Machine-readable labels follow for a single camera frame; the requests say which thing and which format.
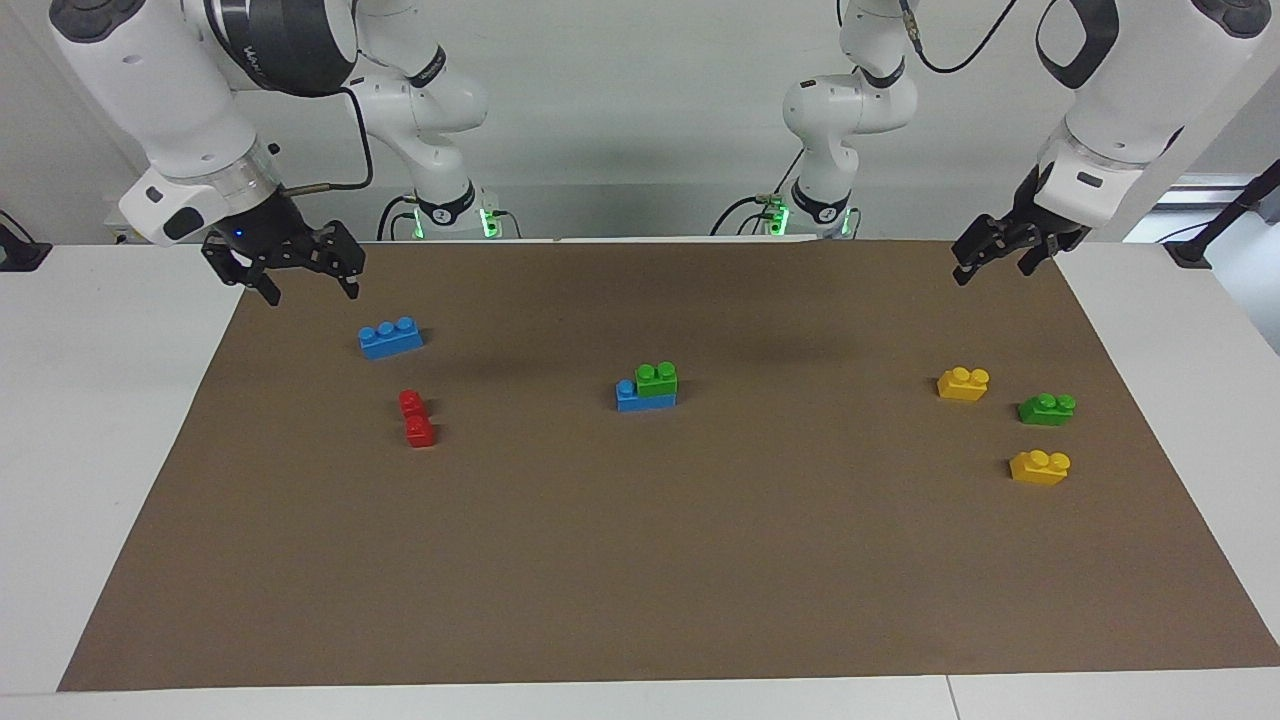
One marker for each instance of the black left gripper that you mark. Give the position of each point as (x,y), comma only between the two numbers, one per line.
(1040,220)

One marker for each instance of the green two-stud toy block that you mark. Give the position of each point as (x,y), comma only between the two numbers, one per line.
(658,380)
(1045,411)

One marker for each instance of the yellow two-stud toy block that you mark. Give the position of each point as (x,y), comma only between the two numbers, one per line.
(962,386)
(1038,470)

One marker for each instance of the brown table mat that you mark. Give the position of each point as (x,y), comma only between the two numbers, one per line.
(640,560)

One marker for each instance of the black stand bracket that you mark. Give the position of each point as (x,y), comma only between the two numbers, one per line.
(1225,215)

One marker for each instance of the red single-stud toy block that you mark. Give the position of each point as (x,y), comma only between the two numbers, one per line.
(421,433)
(411,403)

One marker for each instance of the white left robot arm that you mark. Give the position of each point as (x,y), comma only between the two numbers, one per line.
(1130,90)

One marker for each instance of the black table clamp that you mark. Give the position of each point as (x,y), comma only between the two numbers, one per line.
(20,255)

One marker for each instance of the blue three-stud toy block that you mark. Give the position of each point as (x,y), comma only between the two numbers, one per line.
(390,342)
(630,400)

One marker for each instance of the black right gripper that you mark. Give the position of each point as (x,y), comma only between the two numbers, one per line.
(262,232)

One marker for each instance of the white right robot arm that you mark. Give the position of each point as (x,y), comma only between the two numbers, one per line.
(150,80)

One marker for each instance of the white wall socket box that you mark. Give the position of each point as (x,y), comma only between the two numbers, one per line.
(116,228)

